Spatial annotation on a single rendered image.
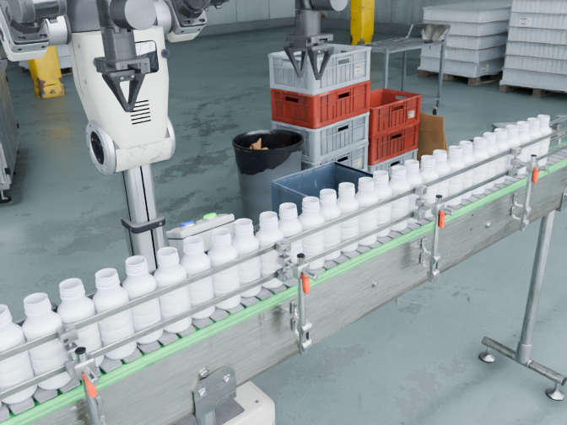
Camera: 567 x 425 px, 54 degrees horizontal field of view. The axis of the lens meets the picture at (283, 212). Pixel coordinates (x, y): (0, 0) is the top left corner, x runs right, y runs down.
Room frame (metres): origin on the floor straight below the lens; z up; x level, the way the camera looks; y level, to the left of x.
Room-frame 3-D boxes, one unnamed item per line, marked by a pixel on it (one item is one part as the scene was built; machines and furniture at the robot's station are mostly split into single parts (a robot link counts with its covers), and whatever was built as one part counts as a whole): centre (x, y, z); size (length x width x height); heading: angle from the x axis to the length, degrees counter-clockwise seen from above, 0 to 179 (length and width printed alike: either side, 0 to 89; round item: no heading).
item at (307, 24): (1.32, -0.07, 1.51); 0.10 x 0.07 x 0.07; 38
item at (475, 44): (8.47, -2.89, 0.50); 1.23 x 1.05 x 1.00; 127
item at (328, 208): (1.17, -0.10, 1.08); 0.06 x 0.06 x 0.17
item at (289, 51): (1.34, -0.06, 1.44); 0.07 x 0.07 x 0.09; 38
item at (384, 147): (4.31, -0.77, 0.33); 0.61 x 0.41 x 0.22; 131
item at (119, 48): (1.04, 0.29, 1.51); 0.10 x 0.07 x 0.07; 39
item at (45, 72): (8.13, 3.34, 0.55); 0.40 x 0.40 x 1.10; 38
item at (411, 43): (6.06, -1.29, 0.49); 1.05 x 0.55 x 0.99; 128
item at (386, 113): (4.31, -0.77, 0.55); 0.61 x 0.41 x 0.22; 131
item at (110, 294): (0.83, 0.31, 1.08); 0.06 x 0.06 x 0.17
